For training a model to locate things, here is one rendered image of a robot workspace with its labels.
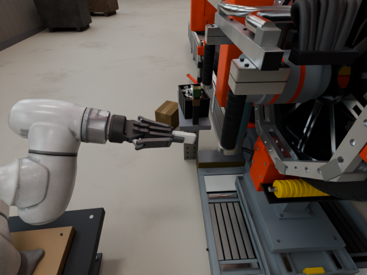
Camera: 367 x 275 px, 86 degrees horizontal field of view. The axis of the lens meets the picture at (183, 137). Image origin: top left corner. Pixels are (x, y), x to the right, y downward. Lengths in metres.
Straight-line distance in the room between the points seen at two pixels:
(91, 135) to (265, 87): 0.39
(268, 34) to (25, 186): 0.53
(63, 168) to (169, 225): 0.79
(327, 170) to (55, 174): 0.59
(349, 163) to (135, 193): 1.12
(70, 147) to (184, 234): 0.81
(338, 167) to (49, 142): 0.61
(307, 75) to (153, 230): 1.00
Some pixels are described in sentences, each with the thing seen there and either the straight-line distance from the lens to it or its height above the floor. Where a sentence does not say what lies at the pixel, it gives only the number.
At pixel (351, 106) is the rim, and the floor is 0.82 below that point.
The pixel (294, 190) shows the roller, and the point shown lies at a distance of 0.75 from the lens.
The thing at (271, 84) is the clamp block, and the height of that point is 0.92.
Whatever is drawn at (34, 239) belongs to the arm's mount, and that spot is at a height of 0.33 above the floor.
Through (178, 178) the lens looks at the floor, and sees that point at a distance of 1.38.
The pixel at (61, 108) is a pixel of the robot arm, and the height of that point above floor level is 0.83.
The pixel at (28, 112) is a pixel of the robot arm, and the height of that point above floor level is 0.84.
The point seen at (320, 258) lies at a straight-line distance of 1.13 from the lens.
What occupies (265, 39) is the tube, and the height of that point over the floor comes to 0.99.
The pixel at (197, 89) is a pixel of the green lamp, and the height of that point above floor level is 0.66.
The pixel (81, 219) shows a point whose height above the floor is 0.30.
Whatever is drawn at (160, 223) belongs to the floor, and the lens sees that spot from 1.21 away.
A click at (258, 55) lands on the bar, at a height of 0.97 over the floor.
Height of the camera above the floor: 1.07
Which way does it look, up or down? 39 degrees down
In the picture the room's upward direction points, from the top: straight up
